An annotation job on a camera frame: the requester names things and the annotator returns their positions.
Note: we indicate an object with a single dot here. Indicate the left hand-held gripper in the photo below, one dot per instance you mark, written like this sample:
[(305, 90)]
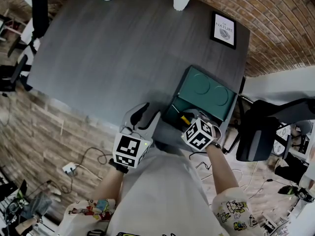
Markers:
[(131, 150)]

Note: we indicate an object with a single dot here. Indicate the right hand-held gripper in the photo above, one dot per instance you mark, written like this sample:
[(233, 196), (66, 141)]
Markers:
[(198, 134)]

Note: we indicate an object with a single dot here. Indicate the yellow black screwdriver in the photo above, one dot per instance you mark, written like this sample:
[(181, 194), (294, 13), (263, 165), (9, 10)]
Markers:
[(185, 119)]

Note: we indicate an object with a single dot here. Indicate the green box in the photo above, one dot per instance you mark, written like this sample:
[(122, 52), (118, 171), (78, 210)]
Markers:
[(204, 92)]

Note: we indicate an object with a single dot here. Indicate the person's right forearm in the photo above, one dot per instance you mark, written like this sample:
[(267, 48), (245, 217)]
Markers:
[(221, 168)]

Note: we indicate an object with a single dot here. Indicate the person's left forearm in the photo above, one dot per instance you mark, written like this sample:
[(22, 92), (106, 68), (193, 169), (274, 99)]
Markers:
[(108, 184)]

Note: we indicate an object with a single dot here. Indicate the person's right hand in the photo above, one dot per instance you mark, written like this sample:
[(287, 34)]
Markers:
[(217, 133)]

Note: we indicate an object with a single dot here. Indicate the black office chair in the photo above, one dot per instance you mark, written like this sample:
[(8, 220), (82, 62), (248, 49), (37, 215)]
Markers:
[(258, 134)]

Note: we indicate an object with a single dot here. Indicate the grey apron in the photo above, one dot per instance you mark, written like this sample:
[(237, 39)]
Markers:
[(162, 193)]

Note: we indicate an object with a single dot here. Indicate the white cartoon print shirt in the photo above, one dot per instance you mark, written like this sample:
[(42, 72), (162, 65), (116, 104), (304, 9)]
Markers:
[(236, 213)]

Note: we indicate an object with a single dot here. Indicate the white power strip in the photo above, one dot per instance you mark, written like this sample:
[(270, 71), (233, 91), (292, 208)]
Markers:
[(69, 168)]

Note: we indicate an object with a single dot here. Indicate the white desk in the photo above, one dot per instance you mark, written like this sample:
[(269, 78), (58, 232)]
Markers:
[(278, 82)]

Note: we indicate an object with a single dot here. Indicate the black framed picture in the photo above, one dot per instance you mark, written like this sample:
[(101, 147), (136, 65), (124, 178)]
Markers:
[(223, 30)]

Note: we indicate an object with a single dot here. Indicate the black hanging garment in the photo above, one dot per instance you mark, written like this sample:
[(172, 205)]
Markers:
[(39, 11)]

